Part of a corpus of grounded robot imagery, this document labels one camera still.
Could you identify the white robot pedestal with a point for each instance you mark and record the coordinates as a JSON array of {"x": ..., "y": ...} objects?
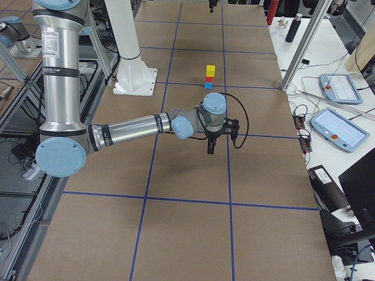
[{"x": 133, "y": 75}]

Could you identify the blue cube block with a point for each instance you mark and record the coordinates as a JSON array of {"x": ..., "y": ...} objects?
[{"x": 208, "y": 85}]

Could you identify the aluminium frame post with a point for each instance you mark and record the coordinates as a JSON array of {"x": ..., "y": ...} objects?
[{"x": 307, "y": 37}]

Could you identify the near teach pendant tablet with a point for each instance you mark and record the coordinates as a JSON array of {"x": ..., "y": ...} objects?
[{"x": 338, "y": 130}]

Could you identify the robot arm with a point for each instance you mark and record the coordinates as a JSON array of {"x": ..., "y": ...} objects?
[
  {"x": 212, "y": 5},
  {"x": 67, "y": 135}
]

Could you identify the black monitor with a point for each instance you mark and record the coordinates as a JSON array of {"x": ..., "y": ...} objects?
[{"x": 358, "y": 185}]

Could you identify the yellow cube block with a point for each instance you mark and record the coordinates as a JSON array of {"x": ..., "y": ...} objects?
[{"x": 210, "y": 70}]

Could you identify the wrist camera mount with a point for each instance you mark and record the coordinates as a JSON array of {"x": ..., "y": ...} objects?
[{"x": 231, "y": 127}]

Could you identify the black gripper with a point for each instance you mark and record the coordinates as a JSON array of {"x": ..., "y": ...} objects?
[{"x": 211, "y": 136}]

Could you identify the black water bottle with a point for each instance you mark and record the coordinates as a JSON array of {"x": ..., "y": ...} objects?
[{"x": 293, "y": 28}]

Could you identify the far teach pendant tablet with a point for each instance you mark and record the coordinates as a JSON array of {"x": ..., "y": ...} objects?
[{"x": 340, "y": 88}]

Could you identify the small black square pad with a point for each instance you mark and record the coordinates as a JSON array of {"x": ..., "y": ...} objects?
[{"x": 304, "y": 61}]

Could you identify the teach pendant tablet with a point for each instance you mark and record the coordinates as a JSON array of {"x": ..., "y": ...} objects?
[
  {"x": 338, "y": 130},
  {"x": 340, "y": 88}
]

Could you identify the red bottle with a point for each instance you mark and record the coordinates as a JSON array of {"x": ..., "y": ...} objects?
[{"x": 271, "y": 11}]

